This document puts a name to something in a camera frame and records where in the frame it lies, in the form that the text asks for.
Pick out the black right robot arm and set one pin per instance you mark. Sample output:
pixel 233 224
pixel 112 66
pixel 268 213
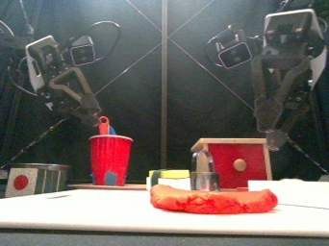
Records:
pixel 319 4

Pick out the wooden box with red drawer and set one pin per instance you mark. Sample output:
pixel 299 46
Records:
pixel 253 153

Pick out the blue toy utensil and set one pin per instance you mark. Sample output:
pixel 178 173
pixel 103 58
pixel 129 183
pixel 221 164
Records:
pixel 113 130

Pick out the red plastic cup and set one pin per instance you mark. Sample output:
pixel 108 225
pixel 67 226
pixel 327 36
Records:
pixel 112 157

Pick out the round metal tin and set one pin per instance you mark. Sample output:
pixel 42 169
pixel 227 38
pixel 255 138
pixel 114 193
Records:
pixel 62 176

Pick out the red play dough blob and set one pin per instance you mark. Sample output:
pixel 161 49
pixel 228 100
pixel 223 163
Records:
pixel 214 201

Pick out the small box with red dot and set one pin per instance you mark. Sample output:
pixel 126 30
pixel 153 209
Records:
pixel 21 182

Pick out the egg sushi with green band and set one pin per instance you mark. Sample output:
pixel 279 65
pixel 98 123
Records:
pixel 176 174

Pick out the white cutting board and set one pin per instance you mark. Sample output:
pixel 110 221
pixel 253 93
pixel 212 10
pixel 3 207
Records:
pixel 86 211

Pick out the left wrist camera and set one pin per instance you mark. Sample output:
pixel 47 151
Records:
pixel 82 53

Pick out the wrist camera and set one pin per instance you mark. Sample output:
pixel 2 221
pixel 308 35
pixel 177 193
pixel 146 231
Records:
pixel 235 54
pixel 82 53

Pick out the vertical metal frame pole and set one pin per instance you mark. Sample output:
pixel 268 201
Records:
pixel 164 80

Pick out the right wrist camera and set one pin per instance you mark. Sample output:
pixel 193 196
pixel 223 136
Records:
pixel 235 54

